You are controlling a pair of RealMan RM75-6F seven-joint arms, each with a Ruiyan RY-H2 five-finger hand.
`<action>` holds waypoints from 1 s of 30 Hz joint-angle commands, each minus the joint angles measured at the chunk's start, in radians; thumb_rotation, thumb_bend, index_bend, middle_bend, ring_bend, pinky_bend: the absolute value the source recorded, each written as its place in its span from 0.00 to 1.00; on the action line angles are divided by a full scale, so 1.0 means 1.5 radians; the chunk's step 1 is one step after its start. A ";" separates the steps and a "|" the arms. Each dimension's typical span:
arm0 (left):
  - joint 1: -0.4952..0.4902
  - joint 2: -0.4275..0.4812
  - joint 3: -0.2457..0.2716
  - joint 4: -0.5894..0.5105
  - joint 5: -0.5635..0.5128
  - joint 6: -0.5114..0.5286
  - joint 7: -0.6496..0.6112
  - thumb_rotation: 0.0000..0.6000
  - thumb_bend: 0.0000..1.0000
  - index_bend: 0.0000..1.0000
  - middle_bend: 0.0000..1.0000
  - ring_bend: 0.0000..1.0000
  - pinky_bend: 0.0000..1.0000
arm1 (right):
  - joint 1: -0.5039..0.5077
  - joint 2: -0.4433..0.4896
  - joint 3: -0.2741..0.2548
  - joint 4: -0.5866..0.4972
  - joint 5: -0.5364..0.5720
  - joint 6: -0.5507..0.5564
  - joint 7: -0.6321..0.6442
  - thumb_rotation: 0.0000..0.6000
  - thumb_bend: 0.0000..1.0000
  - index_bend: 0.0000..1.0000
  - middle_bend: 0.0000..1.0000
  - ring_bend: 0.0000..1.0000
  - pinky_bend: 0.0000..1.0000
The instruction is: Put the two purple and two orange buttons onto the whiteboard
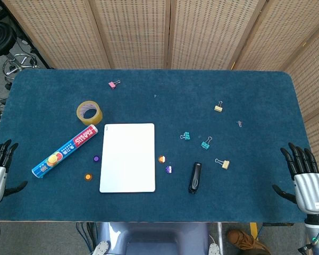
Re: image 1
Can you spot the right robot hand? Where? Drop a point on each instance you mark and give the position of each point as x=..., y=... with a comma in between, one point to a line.
x=311, y=191

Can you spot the orange round magnet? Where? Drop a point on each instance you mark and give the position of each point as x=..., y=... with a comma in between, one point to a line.
x=88, y=177
x=161, y=159

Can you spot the purple round magnet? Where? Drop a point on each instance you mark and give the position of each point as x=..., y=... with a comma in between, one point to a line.
x=169, y=169
x=96, y=159

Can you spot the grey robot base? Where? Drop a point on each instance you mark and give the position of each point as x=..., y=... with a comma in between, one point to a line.
x=154, y=236

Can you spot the white magnetic board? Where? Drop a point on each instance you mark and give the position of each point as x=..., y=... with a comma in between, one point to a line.
x=127, y=159

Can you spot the blue plastic wrap box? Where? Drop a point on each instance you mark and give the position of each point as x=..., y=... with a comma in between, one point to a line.
x=63, y=151

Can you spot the brown shoe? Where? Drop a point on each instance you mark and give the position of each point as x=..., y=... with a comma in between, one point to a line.
x=242, y=239

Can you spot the yellow binder clip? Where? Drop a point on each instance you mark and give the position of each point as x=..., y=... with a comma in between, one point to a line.
x=226, y=164
x=218, y=108

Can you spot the metal paper clip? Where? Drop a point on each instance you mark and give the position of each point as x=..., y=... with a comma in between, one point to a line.
x=239, y=123

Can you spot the silver table leg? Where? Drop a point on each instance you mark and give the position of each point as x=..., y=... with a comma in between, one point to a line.
x=220, y=233

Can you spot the white perforated pad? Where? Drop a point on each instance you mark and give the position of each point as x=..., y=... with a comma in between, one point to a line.
x=214, y=249
x=101, y=248

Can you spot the teal binder clip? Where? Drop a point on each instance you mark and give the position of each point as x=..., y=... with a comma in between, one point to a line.
x=204, y=145
x=186, y=136

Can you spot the black stapler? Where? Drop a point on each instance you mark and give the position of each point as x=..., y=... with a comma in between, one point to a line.
x=195, y=179

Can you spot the yellow packing tape roll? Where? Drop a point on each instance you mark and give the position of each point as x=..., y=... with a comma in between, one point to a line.
x=95, y=120

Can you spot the black stool chrome base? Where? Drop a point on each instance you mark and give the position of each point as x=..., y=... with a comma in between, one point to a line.
x=0, y=40

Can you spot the pink binder clip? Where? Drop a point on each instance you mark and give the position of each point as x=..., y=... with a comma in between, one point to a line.
x=112, y=85

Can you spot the blue table mat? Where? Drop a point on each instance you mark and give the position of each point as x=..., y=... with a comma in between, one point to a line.
x=149, y=106

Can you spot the woven folding screen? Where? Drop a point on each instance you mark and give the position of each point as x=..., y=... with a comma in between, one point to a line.
x=135, y=32

